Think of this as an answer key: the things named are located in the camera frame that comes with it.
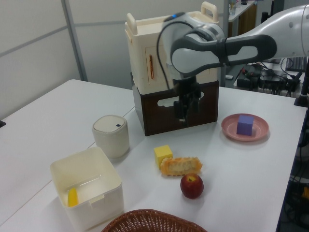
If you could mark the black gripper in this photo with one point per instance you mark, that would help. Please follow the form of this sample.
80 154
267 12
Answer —
187 90

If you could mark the purple cube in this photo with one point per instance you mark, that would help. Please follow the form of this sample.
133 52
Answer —
245 125

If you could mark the white grey Franka robot arm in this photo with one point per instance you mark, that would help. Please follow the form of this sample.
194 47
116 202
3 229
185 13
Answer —
217 55

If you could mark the pink plate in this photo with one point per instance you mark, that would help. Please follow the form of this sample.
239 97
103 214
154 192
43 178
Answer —
229 128

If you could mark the yellow cube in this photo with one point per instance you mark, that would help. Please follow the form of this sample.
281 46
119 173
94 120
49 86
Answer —
162 154

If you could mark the dark brown wooden crate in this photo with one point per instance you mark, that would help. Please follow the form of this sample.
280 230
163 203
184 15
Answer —
164 120

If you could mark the orange toy corn pastry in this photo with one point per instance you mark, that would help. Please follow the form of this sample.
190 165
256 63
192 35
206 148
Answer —
181 166

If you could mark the red toy apple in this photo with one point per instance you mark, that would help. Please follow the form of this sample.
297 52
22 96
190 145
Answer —
192 186

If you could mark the cream round lidded canister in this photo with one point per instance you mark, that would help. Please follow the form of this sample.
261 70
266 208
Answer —
111 137

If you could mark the black monitor stand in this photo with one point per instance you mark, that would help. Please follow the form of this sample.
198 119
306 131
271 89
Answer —
274 61

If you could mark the black keyboard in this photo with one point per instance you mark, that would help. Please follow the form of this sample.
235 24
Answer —
296 64

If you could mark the brown wicker basket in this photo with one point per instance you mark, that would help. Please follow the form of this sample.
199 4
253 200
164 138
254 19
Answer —
154 222

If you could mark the white square plastic container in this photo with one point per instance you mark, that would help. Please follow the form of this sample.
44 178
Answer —
101 200

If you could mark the yellow toy banana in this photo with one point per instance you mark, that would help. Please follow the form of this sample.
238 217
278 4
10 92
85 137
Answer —
72 197

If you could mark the black flat object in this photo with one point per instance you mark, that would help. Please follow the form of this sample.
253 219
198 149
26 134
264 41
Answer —
2 123

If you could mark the black desk clamp mount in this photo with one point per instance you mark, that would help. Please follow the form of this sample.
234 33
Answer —
303 96

